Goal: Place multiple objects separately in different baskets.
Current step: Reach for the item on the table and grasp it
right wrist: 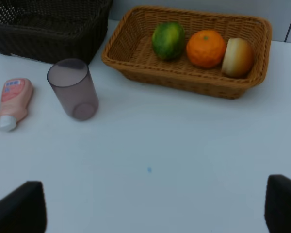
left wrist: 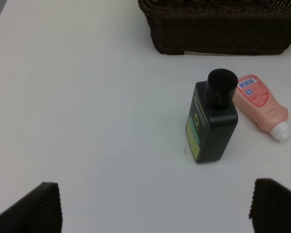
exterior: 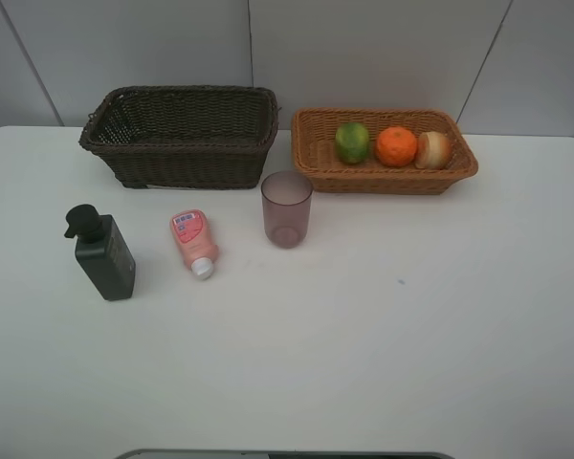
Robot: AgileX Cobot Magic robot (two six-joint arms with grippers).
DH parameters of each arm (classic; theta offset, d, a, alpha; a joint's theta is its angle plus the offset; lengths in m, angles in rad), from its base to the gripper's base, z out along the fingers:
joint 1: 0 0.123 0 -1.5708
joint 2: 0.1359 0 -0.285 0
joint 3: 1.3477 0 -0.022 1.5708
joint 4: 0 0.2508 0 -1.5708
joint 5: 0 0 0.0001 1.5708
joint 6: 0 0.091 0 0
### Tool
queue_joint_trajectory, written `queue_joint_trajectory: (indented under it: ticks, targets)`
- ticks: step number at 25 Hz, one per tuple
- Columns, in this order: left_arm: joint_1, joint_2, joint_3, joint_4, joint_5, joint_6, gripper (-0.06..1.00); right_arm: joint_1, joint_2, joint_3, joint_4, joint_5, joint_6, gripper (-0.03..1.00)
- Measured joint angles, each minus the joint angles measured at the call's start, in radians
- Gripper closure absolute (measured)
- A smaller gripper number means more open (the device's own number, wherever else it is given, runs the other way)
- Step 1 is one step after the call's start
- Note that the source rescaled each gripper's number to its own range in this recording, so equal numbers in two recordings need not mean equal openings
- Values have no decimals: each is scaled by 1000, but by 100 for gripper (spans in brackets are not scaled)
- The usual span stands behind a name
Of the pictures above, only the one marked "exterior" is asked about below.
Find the red orange half fruit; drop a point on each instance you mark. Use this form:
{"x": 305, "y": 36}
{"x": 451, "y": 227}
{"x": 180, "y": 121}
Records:
{"x": 433, "y": 151}

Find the pink lotion bottle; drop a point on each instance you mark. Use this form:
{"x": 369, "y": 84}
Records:
{"x": 192, "y": 235}

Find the green lime fruit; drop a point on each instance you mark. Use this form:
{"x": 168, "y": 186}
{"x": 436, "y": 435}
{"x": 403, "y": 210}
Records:
{"x": 352, "y": 143}

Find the dark green pump bottle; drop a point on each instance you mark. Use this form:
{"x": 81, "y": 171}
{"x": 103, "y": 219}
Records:
{"x": 102, "y": 252}

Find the orange tangerine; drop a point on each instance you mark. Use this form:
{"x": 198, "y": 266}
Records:
{"x": 396, "y": 147}

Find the light orange wicker basket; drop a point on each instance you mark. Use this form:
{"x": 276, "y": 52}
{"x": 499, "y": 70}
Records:
{"x": 314, "y": 152}

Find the dark brown wicker basket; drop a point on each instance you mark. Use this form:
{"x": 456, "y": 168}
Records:
{"x": 195, "y": 136}

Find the translucent purple plastic cup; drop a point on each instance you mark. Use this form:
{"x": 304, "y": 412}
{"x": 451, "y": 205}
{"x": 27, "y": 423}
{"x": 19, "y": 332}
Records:
{"x": 286, "y": 203}

